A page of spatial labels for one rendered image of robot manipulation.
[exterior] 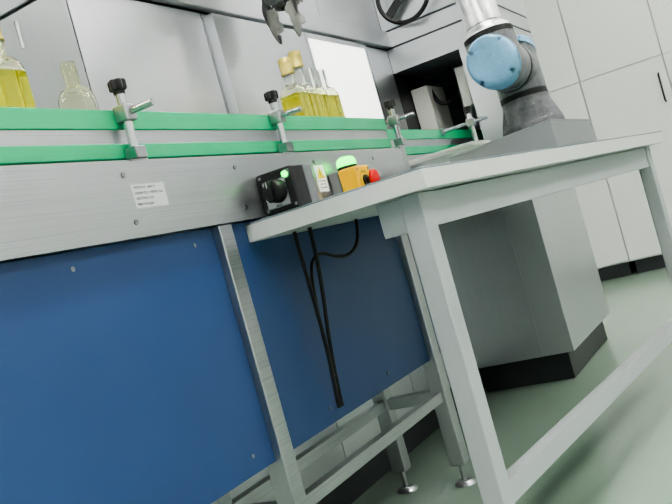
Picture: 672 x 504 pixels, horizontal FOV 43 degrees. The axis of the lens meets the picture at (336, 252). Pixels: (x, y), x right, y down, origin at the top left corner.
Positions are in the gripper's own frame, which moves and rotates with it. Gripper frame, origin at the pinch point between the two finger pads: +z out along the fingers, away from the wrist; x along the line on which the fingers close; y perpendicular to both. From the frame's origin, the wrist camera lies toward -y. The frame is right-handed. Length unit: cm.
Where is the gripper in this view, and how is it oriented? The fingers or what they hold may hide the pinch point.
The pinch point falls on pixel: (287, 35)
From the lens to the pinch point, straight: 226.0
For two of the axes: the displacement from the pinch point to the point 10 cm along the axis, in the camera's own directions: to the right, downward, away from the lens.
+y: 4.5, -1.2, 8.8
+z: 2.7, 9.6, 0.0
